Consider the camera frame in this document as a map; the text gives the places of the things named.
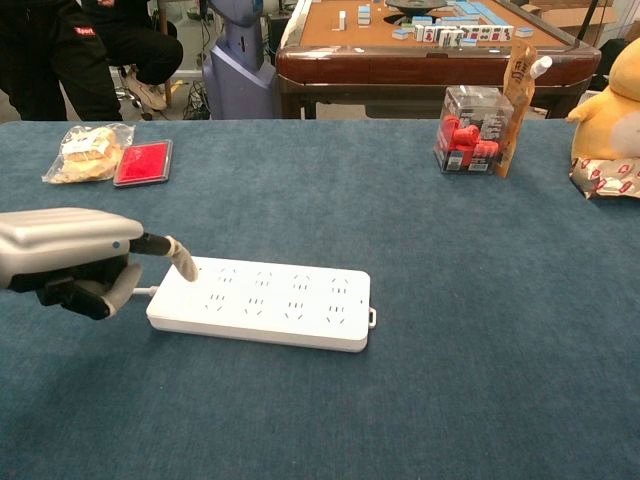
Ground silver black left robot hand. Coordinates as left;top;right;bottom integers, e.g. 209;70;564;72
0;206;200;322

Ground white eight-outlet power strip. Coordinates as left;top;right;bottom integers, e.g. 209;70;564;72
145;256;379;354

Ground purple robot base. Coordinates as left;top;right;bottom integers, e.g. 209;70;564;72
202;0;278;121

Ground clear bag of bread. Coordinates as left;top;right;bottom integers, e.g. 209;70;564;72
41;123;137;186

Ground red ink pad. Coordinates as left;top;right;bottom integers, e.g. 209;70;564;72
112;139;175;189

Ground chrome stool base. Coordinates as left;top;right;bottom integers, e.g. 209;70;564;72
113;63;154;122

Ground standing person in black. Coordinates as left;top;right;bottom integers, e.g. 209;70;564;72
0;0;124;123

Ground seated person in black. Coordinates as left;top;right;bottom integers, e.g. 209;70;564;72
82;0;185;112

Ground dark wooden mahjong table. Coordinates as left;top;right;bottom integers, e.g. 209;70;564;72
274;0;603;120

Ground clear box with red items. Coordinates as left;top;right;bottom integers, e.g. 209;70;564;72
432;85;515;176

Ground brown spouted drink pouch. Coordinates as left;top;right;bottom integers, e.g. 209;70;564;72
494;40;554;179

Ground red white patterned packet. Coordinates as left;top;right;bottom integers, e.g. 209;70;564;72
568;155;640;201

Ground yellow plush toy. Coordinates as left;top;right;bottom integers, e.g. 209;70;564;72
566;45;640;162

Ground black floor cables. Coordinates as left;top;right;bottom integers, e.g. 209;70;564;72
181;78;209;121

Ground long wall of mahjong tiles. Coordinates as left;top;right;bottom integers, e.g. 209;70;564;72
448;0;507;24

